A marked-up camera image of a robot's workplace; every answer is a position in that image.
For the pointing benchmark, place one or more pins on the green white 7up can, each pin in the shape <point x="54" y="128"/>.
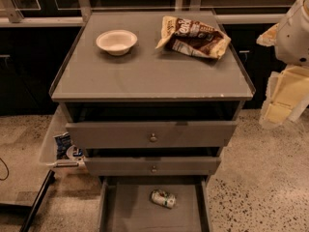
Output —
<point x="163" y="198"/>

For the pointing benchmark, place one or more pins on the grey drawer cabinet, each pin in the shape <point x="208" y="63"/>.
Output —
<point x="146" y="85"/>

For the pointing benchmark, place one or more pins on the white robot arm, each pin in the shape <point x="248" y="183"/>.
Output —
<point x="292" y="42"/>

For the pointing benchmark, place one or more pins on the clear plastic bin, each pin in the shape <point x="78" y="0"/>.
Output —
<point x="75" y="163"/>

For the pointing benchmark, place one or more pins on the metal top drawer knob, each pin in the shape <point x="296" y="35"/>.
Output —
<point x="153" y="137"/>

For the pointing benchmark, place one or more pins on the grey top drawer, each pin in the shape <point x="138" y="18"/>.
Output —
<point x="96" y="135"/>

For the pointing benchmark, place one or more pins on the white bowl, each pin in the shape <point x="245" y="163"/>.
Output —
<point x="116" y="42"/>

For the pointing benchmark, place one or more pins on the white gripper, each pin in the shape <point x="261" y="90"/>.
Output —
<point x="294" y="33"/>

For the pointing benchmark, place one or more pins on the grey bottom drawer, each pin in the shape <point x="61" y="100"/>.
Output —
<point x="126" y="205"/>

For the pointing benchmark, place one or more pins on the grey middle drawer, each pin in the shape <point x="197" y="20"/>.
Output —
<point x="166" y="166"/>

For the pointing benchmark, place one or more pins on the grey drawer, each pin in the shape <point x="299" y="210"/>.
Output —
<point x="166" y="166"/>
<point x="126" y="205"/>
<point x="96" y="135"/>

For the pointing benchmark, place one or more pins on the brown chip bag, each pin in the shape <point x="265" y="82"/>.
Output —
<point x="192" y="38"/>

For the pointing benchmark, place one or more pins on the blue snack packet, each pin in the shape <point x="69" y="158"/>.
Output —
<point x="63" y="142"/>

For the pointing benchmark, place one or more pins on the black floor rail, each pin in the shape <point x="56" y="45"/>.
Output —
<point x="49" y="179"/>

